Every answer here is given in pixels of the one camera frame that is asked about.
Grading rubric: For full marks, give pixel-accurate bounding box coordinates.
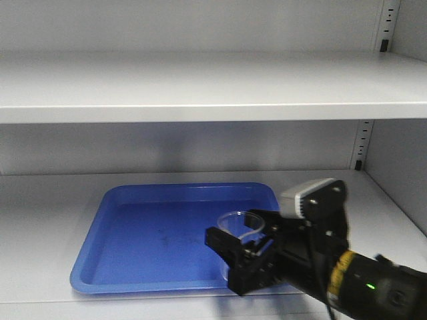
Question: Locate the upper cabinet shelf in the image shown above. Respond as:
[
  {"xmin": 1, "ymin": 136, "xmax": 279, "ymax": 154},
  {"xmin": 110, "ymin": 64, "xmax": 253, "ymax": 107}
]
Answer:
[{"xmin": 1, "ymin": 52, "xmax": 426, "ymax": 124}]

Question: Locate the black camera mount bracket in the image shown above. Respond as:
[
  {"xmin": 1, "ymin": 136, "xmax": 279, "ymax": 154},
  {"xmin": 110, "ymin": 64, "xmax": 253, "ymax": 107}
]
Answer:
[{"xmin": 303, "ymin": 179, "xmax": 348, "ymax": 254}]

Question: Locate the blue plastic tray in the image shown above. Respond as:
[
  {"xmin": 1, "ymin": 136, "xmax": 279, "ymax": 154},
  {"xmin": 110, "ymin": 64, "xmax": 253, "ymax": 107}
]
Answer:
[{"xmin": 70, "ymin": 183, "xmax": 279, "ymax": 294}]

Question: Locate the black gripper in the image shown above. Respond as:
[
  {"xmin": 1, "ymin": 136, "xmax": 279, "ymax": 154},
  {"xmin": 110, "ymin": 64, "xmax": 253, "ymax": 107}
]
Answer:
[{"xmin": 205, "ymin": 209, "xmax": 347, "ymax": 297}]

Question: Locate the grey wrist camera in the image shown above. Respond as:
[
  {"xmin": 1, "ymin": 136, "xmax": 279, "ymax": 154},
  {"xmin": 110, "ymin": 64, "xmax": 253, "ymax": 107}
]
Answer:
[{"xmin": 278, "ymin": 177, "xmax": 336, "ymax": 219}]

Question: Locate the clear glass beaker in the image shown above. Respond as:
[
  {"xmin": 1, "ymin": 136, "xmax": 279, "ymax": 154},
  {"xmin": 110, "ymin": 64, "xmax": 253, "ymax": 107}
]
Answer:
[{"xmin": 216, "ymin": 210, "xmax": 266, "ymax": 281}]

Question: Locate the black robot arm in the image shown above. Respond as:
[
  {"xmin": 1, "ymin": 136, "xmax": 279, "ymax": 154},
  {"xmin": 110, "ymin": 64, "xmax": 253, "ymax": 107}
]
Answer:
[{"xmin": 205, "ymin": 209, "xmax": 426, "ymax": 319}]

